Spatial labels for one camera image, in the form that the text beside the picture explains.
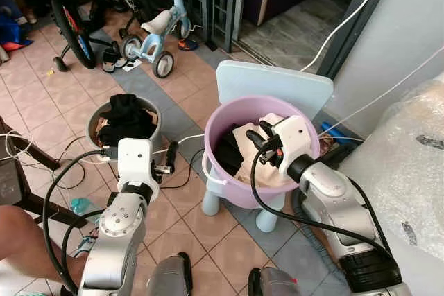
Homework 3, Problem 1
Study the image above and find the black clothes pile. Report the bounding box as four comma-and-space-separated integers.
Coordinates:
96, 92, 158, 147

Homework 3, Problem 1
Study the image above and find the black cloth garment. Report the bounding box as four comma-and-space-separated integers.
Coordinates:
214, 135, 245, 177

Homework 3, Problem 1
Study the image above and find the purple plastic bucket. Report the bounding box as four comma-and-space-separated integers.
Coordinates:
203, 96, 322, 209

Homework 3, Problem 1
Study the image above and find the light blue plastic chair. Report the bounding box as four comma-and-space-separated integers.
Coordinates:
201, 60, 335, 234

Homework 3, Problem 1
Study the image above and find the small blue plastic object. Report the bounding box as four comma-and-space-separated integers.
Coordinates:
319, 122, 346, 139

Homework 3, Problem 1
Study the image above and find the grey plastic bucket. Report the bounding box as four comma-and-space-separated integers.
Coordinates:
86, 95, 164, 159

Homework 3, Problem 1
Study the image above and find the small teal object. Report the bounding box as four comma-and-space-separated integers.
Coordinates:
69, 198, 106, 218

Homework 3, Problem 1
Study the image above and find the black shoes pair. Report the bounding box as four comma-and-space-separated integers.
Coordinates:
101, 42, 128, 74

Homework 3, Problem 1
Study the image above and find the grey robot left foot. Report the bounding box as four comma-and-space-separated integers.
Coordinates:
145, 252, 194, 296

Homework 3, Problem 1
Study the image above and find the grey robot foot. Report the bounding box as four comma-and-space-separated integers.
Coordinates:
145, 252, 194, 296
248, 265, 303, 296

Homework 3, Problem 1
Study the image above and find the light blue kids tricycle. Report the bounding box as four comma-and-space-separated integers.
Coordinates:
119, 0, 199, 79

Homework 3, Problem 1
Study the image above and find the bubble wrapped appliance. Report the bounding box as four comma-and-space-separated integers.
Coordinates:
339, 76, 444, 263

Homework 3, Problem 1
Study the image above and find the grey robot right foot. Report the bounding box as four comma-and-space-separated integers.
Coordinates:
248, 265, 303, 296

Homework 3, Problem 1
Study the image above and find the dark metal grid gate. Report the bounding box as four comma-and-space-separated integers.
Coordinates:
182, 0, 245, 53

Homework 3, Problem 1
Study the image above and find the person's bare leg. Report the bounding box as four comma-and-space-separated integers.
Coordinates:
0, 205, 71, 284

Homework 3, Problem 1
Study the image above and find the black bicycle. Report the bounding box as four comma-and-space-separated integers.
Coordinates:
33, 0, 124, 73

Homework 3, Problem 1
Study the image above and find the blue bag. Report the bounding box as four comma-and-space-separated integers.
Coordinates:
0, 16, 33, 51

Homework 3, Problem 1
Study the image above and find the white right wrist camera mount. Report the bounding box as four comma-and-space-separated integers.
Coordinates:
267, 114, 314, 166

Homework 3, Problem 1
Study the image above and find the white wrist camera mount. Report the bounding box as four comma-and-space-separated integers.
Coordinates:
267, 114, 314, 166
116, 138, 160, 187

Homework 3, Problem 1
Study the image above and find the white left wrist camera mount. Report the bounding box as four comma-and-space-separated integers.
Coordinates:
116, 138, 160, 187

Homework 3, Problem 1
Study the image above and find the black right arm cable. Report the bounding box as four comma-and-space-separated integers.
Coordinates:
250, 145, 379, 250

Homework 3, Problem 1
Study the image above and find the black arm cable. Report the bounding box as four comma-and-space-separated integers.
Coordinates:
250, 145, 379, 250
42, 147, 116, 294

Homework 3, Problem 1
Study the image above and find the grey ribbed hose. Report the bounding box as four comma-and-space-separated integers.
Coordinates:
291, 188, 349, 287

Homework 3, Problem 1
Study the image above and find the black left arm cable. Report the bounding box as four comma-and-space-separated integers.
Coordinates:
42, 147, 116, 294

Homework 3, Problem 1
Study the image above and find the thin white cable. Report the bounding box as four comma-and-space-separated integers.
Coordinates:
325, 46, 444, 134

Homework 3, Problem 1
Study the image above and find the dark wooden furniture frame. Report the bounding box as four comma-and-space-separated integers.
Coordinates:
0, 132, 92, 229

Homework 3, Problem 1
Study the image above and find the thick white cable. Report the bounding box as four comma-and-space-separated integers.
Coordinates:
299, 0, 397, 74

